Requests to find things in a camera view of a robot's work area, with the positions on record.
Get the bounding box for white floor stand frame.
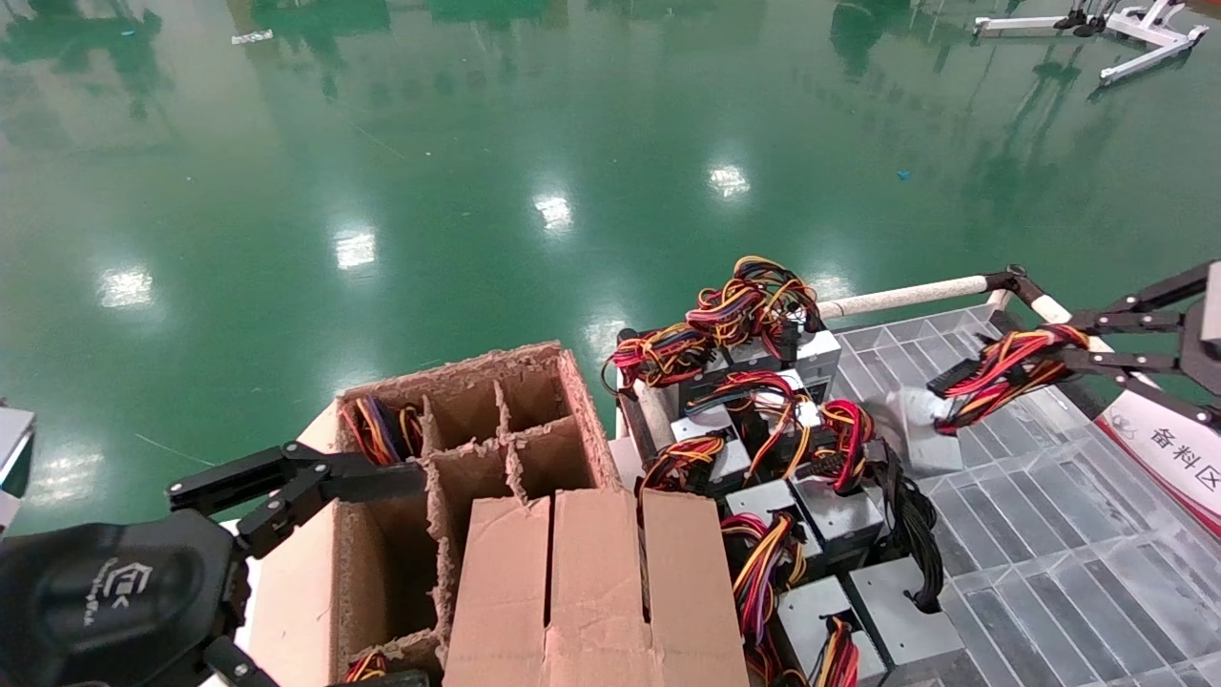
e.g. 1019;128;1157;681
973;0;1211;87

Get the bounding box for brown cardboard box with dividers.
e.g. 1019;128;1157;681
243;342;631;687

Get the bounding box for clear ribbed shelf panel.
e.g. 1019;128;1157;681
830;303;1221;687

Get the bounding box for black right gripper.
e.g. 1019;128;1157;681
1057;262;1221;427

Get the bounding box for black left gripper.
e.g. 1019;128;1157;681
0;442;430;687

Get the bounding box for white sign with red stripe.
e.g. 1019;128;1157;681
1095;386;1221;540

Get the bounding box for slotted cardboard divider strip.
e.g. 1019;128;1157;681
444;489;750;687

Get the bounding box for wires inside box cell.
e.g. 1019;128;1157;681
341;394;427;470

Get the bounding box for black tube joint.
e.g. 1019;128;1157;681
987;265;1050;306

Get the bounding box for grey power supply with wires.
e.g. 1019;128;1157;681
685;256;842;383
882;324;1090;476
754;396;886;552
673;370;821;449
847;444;966;671
637;435;756;497
720;480;812;650
775;575;893;687
603;323;731;402

